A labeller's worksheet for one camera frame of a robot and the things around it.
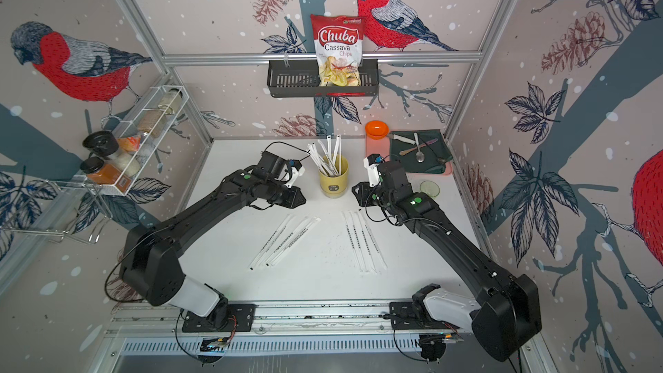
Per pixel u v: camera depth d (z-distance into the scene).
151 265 0.42
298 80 1.07
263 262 0.84
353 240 0.89
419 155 1.14
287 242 0.88
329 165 0.95
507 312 0.37
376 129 1.18
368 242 0.88
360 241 0.88
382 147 1.18
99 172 0.60
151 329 0.74
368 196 0.67
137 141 0.70
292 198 0.73
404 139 1.20
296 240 0.89
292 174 0.69
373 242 0.89
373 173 0.70
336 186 0.93
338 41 0.82
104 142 0.62
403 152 1.14
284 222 0.93
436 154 1.14
